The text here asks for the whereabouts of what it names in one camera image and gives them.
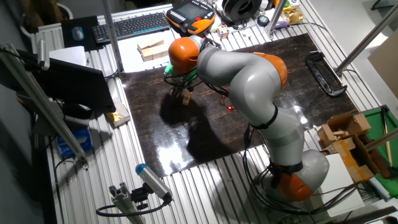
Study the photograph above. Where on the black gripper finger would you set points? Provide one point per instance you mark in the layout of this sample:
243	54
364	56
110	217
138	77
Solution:
173	92
181	93

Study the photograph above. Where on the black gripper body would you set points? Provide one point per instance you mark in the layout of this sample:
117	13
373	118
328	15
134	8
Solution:
182	83

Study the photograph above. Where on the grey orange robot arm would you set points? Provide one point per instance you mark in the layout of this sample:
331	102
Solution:
255	81

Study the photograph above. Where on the large wooden block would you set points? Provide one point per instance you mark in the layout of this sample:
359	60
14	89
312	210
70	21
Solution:
147	55
164	51
150	43
156	53

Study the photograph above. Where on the dark marble pattern mat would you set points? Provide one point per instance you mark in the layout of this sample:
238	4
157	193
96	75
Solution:
149	133

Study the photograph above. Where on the box with gold foil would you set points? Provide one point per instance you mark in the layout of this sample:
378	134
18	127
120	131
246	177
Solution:
119	113

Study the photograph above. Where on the white puzzle cube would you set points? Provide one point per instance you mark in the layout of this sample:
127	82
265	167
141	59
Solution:
223	31

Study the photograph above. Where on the orange black teach pendant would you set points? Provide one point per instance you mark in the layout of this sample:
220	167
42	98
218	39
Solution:
191	14

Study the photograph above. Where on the black computer keyboard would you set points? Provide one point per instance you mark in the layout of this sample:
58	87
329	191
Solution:
130	26

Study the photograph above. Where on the silver metal pole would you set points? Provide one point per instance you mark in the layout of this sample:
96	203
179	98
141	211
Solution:
373	31
276	14
382	140
112	37

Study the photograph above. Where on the black filament spool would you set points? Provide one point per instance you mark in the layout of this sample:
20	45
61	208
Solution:
239	9

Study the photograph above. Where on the black laptop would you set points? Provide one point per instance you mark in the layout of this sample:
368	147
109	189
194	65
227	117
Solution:
77	87

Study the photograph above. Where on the black round yo-yo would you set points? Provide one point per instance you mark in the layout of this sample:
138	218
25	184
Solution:
263	20

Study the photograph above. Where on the blue tissue pack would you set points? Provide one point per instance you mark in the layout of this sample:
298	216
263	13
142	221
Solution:
74	143

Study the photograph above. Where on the grey computer mouse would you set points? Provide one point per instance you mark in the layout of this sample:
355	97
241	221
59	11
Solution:
78	33

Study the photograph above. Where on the small purple object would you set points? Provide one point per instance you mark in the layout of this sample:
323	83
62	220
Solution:
280	25

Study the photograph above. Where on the black mouse pad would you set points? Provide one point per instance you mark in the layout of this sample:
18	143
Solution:
66	40

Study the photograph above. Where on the gold foil object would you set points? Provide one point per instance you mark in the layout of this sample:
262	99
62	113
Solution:
293	16

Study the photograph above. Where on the slanted aluminium beam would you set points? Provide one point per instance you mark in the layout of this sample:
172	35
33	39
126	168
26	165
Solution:
40	102

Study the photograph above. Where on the open cardboard box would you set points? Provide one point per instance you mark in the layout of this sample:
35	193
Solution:
357	124

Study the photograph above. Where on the green mini billiard table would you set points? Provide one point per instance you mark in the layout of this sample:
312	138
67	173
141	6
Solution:
377	124

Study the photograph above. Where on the brown cardboard sheet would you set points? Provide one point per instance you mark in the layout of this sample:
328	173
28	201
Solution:
385	62

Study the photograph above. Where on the wooden cue stick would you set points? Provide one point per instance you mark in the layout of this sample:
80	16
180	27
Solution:
386	133

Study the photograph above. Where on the green gripper mount plate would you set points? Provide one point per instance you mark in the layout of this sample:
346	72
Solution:
168	68

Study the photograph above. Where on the silver camera with blue end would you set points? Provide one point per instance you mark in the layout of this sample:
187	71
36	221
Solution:
152	180

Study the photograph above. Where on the black camera bracket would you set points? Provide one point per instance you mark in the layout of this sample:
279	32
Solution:
140	196

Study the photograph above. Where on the aluminium profile camera post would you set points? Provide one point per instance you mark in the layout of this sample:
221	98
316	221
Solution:
124	202

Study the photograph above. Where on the silver camera on beam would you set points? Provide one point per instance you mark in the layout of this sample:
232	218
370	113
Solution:
43	54

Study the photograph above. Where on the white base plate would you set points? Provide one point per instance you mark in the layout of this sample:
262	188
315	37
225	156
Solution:
342	193

